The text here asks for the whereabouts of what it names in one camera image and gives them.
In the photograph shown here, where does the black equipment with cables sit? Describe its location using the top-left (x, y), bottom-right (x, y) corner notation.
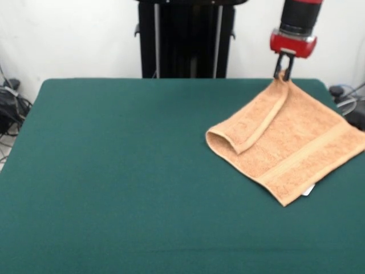
top-left (0, 78), bottom-right (33, 138)

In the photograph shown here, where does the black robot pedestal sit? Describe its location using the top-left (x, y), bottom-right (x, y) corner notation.
top-left (133, 0), bottom-right (249, 79)

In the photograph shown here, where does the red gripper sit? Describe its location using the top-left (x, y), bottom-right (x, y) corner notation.
top-left (270, 28), bottom-right (318, 81)

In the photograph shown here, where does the dark stand with grey cables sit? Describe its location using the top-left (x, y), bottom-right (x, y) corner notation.
top-left (329, 84), bottom-right (365, 129)

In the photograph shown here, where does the dark green tablecloth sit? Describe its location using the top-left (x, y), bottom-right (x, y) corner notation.
top-left (0, 78), bottom-right (365, 274)

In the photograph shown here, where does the tan terry towel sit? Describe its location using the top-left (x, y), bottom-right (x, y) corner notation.
top-left (205, 71), bottom-right (365, 208)

